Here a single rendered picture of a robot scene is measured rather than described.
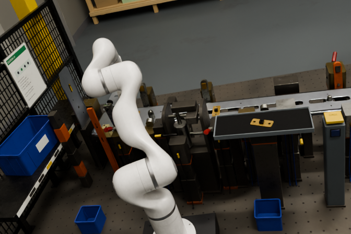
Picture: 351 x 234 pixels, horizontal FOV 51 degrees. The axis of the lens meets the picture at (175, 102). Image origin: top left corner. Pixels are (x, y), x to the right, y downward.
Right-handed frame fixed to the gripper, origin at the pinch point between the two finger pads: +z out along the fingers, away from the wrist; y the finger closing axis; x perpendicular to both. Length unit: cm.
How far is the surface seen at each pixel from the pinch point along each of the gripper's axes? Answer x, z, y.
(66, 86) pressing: 26.7, -22.7, -6.5
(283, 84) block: -80, 0, 8
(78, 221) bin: 19, 24, -53
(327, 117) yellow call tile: -93, -13, -39
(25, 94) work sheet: 54, -19, -3
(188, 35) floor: 36, 101, 334
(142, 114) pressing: -6.2, 3.0, -0.7
